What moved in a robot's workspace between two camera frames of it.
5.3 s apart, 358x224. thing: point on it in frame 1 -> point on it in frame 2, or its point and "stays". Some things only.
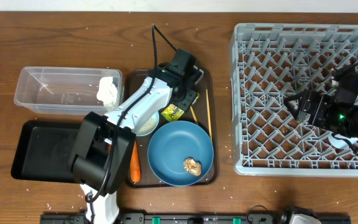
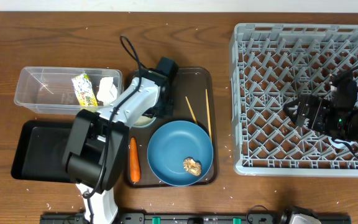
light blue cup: (339, 142) stays
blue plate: (173, 142) stays
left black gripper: (188, 102) -> (152, 112)
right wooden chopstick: (209, 115) stays
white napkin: (107, 91) stays
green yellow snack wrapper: (171, 112) -> (84, 90)
